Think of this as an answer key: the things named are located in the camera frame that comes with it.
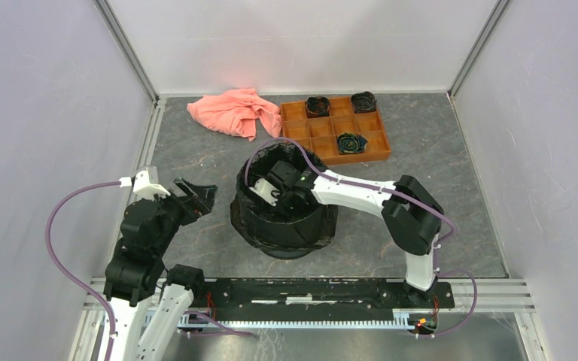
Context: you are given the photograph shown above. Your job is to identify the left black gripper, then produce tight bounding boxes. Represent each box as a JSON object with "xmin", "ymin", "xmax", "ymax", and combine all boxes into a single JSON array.
[{"xmin": 148, "ymin": 174, "xmax": 218, "ymax": 253}]

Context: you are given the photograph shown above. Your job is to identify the black plastic trash bag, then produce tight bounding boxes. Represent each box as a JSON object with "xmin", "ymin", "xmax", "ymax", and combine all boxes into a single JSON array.
[{"xmin": 230, "ymin": 143, "xmax": 339, "ymax": 251}]

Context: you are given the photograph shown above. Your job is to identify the dark blue trash bin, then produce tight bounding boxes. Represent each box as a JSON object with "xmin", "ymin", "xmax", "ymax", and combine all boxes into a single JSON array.
[{"xmin": 260, "ymin": 247, "xmax": 312, "ymax": 260}]

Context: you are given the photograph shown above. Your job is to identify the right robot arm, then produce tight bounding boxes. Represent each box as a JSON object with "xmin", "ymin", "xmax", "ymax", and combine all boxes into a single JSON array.
[{"xmin": 250, "ymin": 161, "xmax": 448, "ymax": 307}]

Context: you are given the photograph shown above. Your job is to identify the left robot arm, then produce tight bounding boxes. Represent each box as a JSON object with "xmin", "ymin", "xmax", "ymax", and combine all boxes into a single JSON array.
[{"xmin": 103, "ymin": 173, "xmax": 218, "ymax": 360}]

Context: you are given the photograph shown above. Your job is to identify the pink cloth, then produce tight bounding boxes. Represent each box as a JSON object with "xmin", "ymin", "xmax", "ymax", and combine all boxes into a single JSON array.
[{"xmin": 187, "ymin": 89, "xmax": 282, "ymax": 141}]

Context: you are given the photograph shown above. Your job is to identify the orange compartment tray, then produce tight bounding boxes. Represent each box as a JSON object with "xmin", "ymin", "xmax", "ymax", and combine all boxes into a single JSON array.
[{"xmin": 280, "ymin": 95, "xmax": 391, "ymax": 165}]

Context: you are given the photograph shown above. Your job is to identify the rolled bag back middle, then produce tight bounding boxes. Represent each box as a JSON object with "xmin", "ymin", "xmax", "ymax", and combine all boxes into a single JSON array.
[{"xmin": 305, "ymin": 96, "xmax": 330, "ymax": 119}]

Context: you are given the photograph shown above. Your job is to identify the rolled bag front blue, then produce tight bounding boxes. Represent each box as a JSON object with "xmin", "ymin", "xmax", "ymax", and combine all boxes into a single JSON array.
[{"xmin": 336, "ymin": 132, "xmax": 368, "ymax": 155}]

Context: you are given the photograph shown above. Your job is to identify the rolled bag back right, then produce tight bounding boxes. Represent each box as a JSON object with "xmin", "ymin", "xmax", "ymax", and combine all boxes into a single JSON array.
[{"xmin": 350, "ymin": 91, "xmax": 377, "ymax": 114}]

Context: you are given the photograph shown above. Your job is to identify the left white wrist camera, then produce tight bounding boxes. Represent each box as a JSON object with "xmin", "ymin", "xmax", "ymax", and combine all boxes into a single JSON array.
[{"xmin": 118, "ymin": 165, "xmax": 171, "ymax": 200}]

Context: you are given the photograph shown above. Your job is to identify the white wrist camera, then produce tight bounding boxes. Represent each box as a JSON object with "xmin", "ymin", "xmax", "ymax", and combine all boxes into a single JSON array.
[
  {"xmin": 249, "ymin": 178, "xmax": 281, "ymax": 207},
  {"xmin": 118, "ymin": 165, "xmax": 171, "ymax": 200}
]

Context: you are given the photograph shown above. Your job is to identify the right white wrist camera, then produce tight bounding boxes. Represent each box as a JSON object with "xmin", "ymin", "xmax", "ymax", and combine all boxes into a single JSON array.
[{"xmin": 249, "ymin": 178, "xmax": 281, "ymax": 207}]

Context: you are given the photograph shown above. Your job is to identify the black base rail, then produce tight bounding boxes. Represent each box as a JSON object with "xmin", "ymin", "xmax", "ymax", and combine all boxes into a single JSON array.
[{"xmin": 177, "ymin": 278, "xmax": 456, "ymax": 335}]

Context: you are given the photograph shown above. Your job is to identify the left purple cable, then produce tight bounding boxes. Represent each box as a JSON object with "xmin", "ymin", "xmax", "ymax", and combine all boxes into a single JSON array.
[{"xmin": 44, "ymin": 180, "xmax": 133, "ymax": 361}]

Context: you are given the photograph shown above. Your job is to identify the purple cable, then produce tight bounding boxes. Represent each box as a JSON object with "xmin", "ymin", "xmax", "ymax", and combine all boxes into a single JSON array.
[
  {"xmin": 44, "ymin": 180, "xmax": 133, "ymax": 361},
  {"xmin": 242, "ymin": 137, "xmax": 479, "ymax": 338}
]

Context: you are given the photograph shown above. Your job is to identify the left aluminium corner post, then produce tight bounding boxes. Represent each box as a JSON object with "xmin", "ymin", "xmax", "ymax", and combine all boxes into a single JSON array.
[{"xmin": 93, "ymin": 0, "xmax": 160, "ymax": 102}]

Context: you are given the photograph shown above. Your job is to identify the aluminium corner post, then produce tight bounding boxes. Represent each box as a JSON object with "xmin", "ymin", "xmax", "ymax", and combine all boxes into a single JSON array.
[
  {"xmin": 93, "ymin": 0, "xmax": 160, "ymax": 102},
  {"xmin": 447, "ymin": 0, "xmax": 512, "ymax": 101}
]

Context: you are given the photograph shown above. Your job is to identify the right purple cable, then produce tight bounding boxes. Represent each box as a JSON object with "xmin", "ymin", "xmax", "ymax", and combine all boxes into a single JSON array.
[{"xmin": 242, "ymin": 137, "xmax": 479, "ymax": 338}]

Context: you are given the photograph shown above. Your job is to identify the right aluminium corner post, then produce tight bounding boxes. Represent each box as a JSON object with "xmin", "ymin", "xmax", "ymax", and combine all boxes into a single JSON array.
[{"xmin": 447, "ymin": 0, "xmax": 512, "ymax": 101}]

